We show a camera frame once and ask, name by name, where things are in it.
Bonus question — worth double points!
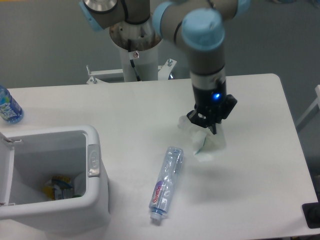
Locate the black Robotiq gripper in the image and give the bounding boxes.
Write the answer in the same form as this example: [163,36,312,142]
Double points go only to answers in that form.
[186,81,238,135]

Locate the white tissue paper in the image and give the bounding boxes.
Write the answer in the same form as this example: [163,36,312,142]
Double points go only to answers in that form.
[177,115,227,162]

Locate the clear crushed plastic bottle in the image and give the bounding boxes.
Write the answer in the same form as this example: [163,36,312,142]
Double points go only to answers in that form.
[149,146,184,224]

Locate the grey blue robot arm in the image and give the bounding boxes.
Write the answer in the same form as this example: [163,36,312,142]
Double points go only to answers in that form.
[79,0,251,134]

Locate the white plastic trash can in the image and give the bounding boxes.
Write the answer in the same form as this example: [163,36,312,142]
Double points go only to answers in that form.
[0,125,111,233]

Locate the black device at table edge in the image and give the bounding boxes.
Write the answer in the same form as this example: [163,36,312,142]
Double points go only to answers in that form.
[302,202,320,229]

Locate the yellow blue snack wrapper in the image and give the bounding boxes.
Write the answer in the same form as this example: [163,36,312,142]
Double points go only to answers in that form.
[42,175,74,201]

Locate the blue labelled water bottle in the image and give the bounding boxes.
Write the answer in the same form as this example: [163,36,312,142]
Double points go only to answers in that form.
[0,85,24,124]

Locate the white pedestal base frame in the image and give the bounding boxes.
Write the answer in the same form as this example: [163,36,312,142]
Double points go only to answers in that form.
[86,58,177,85]

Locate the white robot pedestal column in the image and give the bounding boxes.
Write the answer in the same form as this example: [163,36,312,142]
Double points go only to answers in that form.
[108,21,163,82]

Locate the black cable on pedestal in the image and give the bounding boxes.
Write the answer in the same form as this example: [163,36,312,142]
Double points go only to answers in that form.
[127,38,142,82]

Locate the white frame at right edge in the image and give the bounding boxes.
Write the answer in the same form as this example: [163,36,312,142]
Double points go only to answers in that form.
[295,84,320,133]

